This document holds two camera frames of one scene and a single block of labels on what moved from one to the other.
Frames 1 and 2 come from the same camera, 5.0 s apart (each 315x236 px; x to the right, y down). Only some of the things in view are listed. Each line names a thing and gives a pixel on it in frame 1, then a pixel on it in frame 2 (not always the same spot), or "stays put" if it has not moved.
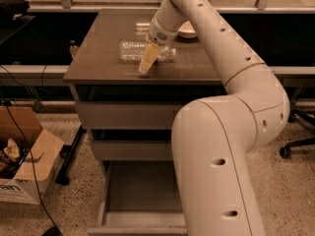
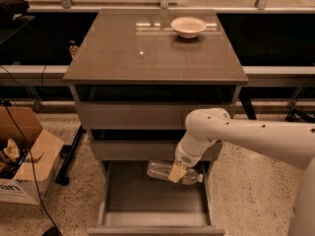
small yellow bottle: (73, 48) stays put
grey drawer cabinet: (131, 118) stays put
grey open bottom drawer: (140, 198) stays put
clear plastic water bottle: (135, 51) to (160, 169)
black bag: (13, 7) stays put
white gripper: (157, 34) to (182, 157)
